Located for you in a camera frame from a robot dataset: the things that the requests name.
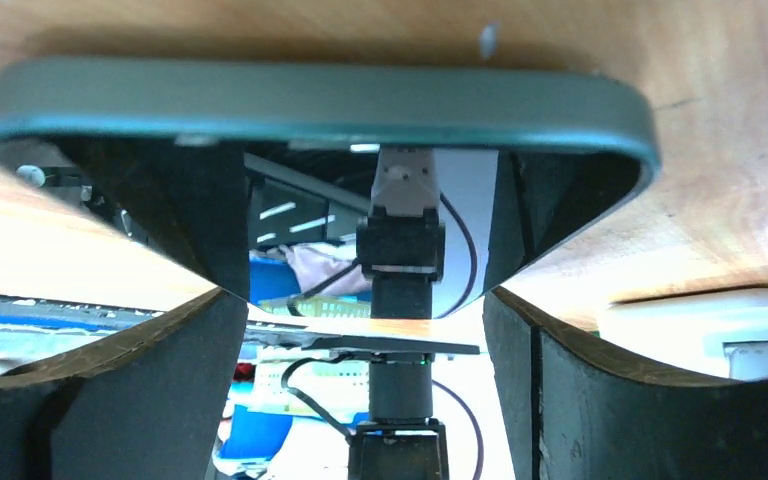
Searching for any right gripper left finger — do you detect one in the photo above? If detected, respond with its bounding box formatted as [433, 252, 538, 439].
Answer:
[0, 289, 248, 479]

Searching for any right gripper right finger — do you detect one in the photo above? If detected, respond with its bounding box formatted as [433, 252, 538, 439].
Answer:
[483, 287, 768, 479]

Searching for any teal smartphone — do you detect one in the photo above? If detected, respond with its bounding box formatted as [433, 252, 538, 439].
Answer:
[0, 56, 663, 321]

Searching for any white phone stand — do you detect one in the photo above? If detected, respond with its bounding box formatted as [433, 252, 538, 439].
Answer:
[598, 287, 768, 381]

